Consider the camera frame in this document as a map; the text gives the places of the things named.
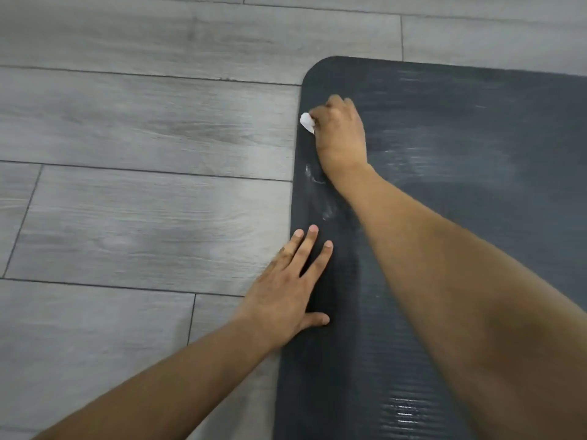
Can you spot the person's right hand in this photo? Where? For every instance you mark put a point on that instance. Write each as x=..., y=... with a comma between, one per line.
x=341, y=137

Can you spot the person's left hand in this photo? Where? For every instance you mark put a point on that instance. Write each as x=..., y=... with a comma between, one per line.
x=279, y=293

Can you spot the white tissue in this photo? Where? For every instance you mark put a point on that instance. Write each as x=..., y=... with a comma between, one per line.
x=306, y=122

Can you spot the dark grey yoga mat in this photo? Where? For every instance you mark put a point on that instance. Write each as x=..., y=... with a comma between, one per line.
x=458, y=132

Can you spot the person's left forearm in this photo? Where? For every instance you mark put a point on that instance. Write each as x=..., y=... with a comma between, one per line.
x=160, y=394

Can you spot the person's right forearm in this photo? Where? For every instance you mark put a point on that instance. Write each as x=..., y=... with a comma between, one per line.
x=458, y=293

